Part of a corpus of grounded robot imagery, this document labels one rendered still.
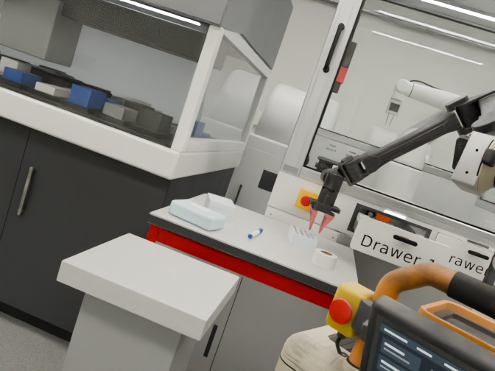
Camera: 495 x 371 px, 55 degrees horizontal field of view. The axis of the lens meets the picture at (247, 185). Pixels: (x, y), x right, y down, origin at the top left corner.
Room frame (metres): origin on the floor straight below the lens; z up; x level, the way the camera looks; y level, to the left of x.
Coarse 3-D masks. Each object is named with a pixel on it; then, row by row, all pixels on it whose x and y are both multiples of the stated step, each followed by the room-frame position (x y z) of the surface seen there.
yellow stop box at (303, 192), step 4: (300, 192) 1.82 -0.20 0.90; (304, 192) 1.82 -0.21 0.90; (308, 192) 1.82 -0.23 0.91; (312, 192) 1.83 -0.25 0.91; (300, 196) 1.82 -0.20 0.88; (308, 196) 1.82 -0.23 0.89; (312, 196) 1.81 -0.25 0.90; (316, 196) 1.81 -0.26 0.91; (296, 200) 1.82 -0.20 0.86; (300, 200) 1.82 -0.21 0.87; (296, 204) 1.82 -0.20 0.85; (300, 204) 1.82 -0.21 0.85; (304, 208) 1.82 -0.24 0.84; (308, 208) 1.81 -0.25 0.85
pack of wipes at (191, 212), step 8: (176, 200) 1.39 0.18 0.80; (184, 200) 1.42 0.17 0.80; (176, 208) 1.37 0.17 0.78; (184, 208) 1.36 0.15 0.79; (192, 208) 1.36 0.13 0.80; (200, 208) 1.38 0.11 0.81; (208, 208) 1.43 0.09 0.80; (184, 216) 1.36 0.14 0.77; (192, 216) 1.35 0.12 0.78; (200, 216) 1.34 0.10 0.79; (208, 216) 1.33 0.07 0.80; (216, 216) 1.36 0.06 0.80; (224, 216) 1.40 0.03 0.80; (200, 224) 1.34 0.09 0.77; (208, 224) 1.33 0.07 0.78; (216, 224) 1.35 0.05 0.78; (224, 224) 1.41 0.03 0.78
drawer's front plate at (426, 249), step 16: (368, 224) 1.49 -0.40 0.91; (384, 224) 1.49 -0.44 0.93; (352, 240) 1.50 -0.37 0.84; (368, 240) 1.49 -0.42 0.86; (384, 240) 1.49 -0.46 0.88; (416, 240) 1.47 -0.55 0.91; (384, 256) 1.48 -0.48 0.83; (400, 256) 1.48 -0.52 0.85; (432, 256) 1.46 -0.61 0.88; (448, 256) 1.46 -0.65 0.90
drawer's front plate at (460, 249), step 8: (440, 240) 1.77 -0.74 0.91; (448, 240) 1.76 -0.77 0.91; (456, 240) 1.76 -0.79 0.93; (456, 248) 1.76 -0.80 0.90; (464, 248) 1.75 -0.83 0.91; (472, 248) 1.75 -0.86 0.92; (480, 248) 1.75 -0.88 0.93; (456, 256) 1.76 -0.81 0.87; (464, 256) 1.75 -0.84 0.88; (472, 256) 1.75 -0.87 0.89; (488, 256) 1.74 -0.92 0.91; (448, 264) 1.76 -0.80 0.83; (464, 264) 1.75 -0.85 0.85; (472, 264) 1.75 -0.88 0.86; (480, 264) 1.74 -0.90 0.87; (488, 264) 1.74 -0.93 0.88; (464, 272) 1.75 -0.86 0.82; (472, 272) 1.74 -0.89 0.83; (480, 272) 1.74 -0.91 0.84
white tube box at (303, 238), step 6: (294, 228) 1.61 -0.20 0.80; (288, 234) 1.63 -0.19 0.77; (294, 234) 1.53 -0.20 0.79; (300, 234) 1.54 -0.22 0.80; (306, 234) 1.59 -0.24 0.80; (294, 240) 1.53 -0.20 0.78; (300, 240) 1.53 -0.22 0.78; (306, 240) 1.53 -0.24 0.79; (312, 240) 1.53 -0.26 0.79; (300, 246) 1.53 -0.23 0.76; (306, 246) 1.53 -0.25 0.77; (312, 246) 1.53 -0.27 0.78
